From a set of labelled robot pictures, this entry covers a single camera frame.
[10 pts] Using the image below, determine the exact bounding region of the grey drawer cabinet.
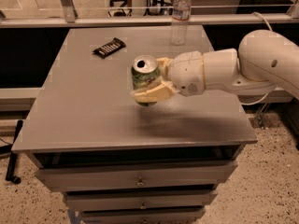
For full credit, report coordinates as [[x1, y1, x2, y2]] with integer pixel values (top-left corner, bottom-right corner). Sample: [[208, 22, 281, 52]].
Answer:
[[14, 27, 256, 224]]

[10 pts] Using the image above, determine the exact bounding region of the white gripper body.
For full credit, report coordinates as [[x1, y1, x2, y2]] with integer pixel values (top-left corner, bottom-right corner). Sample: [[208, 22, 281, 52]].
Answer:
[[167, 51, 205, 97]]

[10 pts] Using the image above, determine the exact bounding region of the black pole on floor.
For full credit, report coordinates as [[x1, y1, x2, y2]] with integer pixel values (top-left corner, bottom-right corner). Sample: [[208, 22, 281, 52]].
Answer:
[[6, 120, 23, 185]]

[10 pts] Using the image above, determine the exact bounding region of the green soda can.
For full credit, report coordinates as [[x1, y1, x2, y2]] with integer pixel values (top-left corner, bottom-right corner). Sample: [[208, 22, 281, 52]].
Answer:
[[131, 55, 161, 94]]

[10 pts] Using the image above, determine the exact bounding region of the black rxbar chocolate wrapper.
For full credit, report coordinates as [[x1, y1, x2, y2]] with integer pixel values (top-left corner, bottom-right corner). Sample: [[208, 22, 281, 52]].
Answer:
[[93, 37, 126, 59]]

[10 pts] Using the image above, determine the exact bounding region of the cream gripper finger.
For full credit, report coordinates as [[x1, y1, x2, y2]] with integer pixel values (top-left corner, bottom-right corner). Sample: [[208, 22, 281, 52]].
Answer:
[[156, 57, 172, 78], [131, 81, 179, 103]]

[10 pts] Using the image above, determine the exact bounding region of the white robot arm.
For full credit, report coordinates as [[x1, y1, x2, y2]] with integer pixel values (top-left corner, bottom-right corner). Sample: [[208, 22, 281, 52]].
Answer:
[[131, 30, 299, 104]]

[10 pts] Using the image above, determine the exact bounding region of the black office chair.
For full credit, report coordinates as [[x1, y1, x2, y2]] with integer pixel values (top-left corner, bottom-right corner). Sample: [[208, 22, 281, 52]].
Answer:
[[108, 0, 132, 17]]

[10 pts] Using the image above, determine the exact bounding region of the clear plastic water bottle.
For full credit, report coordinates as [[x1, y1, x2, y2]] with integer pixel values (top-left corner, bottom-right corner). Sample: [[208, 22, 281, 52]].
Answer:
[[171, 0, 192, 46]]

